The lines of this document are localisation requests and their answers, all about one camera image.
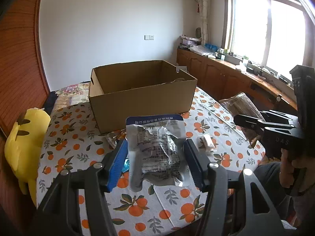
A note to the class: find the red-brown wooden wardrobe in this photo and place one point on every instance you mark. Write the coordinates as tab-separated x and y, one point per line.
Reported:
23	80

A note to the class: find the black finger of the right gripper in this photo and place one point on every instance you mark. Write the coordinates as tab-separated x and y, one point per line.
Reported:
279	117

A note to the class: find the long wooden cabinet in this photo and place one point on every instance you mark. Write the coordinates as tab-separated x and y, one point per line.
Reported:
221	80

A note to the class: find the small white wrapped snack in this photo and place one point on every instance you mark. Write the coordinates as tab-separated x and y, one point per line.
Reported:
206	144

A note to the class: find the white wall switch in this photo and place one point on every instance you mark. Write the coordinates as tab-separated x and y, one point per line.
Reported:
149	37

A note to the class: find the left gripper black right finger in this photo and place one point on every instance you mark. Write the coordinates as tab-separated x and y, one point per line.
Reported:
237	203

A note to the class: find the white paper bag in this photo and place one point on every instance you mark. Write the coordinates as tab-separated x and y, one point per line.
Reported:
181	68

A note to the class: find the silver orange snack packet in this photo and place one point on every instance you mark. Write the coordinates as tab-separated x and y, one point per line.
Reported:
115	136

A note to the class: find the teal snack packet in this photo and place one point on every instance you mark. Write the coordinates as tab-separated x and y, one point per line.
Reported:
126	165

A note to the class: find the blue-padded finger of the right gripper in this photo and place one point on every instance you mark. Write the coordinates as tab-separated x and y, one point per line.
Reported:
260	126

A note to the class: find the person's right hand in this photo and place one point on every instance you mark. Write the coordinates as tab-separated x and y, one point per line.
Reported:
298	171

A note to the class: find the wood-framed window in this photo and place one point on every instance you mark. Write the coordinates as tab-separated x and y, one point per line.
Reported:
275	34

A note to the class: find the blue bottles on cabinet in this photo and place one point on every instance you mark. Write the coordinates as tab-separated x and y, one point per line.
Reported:
212	48

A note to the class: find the brown striped snack bag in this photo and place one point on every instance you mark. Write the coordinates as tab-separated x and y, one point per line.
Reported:
241	104

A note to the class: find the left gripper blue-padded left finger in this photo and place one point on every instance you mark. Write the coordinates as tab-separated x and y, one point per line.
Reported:
59	211

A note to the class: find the stack of books and papers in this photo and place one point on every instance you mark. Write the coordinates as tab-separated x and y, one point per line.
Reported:
188	42

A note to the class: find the patterned white curtain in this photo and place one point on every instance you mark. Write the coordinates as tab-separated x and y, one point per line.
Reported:
204	6

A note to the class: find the brown cardboard box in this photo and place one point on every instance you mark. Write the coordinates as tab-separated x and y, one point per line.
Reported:
141	88

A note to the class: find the yellow plush toy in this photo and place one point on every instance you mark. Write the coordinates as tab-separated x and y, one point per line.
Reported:
23	148

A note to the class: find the silver blue snack packet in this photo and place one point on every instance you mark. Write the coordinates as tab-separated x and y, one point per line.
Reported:
156	151

